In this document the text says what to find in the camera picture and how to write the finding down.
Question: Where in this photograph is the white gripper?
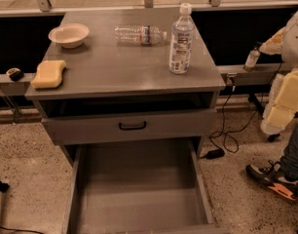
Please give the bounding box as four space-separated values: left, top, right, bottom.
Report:
259 27 298 135

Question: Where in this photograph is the yellow sponge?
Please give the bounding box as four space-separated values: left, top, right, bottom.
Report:
30 60 66 89

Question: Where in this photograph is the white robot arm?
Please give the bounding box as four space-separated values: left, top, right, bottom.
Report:
260 11 298 135

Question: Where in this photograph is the grey drawer cabinet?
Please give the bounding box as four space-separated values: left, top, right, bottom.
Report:
25 8 224 161

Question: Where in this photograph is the open grey middle drawer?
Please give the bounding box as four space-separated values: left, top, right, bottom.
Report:
61 138 230 234

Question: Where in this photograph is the small bottle on ledge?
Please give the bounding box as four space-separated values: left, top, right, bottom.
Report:
243 42 262 71

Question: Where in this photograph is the person leg in jeans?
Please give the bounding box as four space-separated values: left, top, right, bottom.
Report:
280 123 298 180

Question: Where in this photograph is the black orange sneaker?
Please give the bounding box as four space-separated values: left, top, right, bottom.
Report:
245 160 298 201

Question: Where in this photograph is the upright clear water bottle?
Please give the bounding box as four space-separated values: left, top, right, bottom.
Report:
168 3 195 74

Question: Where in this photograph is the lying clear plastic bottle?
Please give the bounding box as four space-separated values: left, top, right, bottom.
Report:
114 25 168 46

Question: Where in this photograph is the white paper bowl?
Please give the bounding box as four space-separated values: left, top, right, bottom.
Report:
48 23 90 49

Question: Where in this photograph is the black yellow tape measure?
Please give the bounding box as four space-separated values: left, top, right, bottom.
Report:
6 67 24 81

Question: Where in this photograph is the closed drawer with black handle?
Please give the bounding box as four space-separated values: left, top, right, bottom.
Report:
42 109 216 145

